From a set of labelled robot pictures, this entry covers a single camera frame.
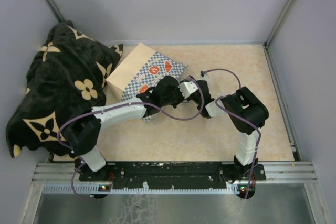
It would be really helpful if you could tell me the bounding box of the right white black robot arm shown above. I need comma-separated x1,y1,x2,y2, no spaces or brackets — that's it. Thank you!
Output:
179,77,269,182

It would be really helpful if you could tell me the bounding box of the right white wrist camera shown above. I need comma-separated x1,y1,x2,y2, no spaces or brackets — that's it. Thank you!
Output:
200,71,209,82

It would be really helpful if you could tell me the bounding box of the white slotted cable duct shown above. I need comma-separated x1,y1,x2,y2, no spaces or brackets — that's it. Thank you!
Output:
41,183,257,195

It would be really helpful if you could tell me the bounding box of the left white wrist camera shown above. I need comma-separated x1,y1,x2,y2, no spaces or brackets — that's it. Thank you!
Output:
178,79,198,99

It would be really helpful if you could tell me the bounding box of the black floral blanket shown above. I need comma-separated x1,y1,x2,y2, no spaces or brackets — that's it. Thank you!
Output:
6,21,123,158

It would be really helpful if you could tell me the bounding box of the aluminium frame rail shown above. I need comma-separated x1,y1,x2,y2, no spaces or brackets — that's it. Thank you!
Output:
32,161,317,183

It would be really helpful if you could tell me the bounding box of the blue checkered paper bag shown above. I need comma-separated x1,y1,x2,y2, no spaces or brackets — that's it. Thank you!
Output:
104,42,189,124

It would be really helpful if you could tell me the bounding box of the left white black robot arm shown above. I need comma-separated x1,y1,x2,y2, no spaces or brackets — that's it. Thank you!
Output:
57,76,203,180

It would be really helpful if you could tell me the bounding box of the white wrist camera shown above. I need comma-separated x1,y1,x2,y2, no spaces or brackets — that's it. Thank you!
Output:
178,79,198,99
200,71,209,82

